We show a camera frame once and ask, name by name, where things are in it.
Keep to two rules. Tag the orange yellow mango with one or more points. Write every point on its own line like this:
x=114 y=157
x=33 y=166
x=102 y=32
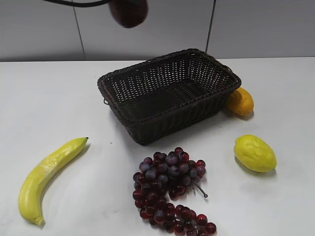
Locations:
x=240 y=102

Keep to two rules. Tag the yellow lemon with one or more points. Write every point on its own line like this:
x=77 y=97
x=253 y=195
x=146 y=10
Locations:
x=255 y=154

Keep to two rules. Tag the dark woven wicker basket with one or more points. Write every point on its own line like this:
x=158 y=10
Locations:
x=161 y=96

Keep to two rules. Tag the dark red apple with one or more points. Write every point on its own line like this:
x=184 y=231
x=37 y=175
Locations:
x=129 y=13

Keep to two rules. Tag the yellow banana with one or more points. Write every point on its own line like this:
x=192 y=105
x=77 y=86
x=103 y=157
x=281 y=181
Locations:
x=29 y=202

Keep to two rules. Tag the red purple grape bunch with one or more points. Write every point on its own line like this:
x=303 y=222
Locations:
x=166 y=177

